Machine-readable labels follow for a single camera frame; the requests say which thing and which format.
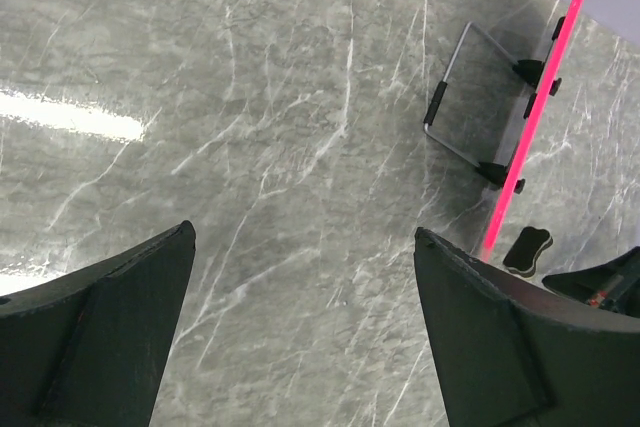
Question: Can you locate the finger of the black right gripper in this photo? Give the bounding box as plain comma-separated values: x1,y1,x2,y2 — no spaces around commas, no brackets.
542,247,639,317

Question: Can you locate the pink framed whiteboard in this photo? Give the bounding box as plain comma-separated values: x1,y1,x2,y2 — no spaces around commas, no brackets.
480,0,584,261

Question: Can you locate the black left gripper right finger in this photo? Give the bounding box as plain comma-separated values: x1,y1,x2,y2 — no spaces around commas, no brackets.
414,228,639,426

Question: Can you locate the yellow bone-shaped eraser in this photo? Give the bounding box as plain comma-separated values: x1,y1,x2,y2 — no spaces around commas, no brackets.
502,226,553,278

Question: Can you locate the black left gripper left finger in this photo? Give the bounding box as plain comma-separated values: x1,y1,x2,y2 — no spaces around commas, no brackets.
1,221,196,426

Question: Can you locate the wire whiteboard stand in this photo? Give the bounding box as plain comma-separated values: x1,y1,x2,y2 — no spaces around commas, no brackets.
423,18,564,198

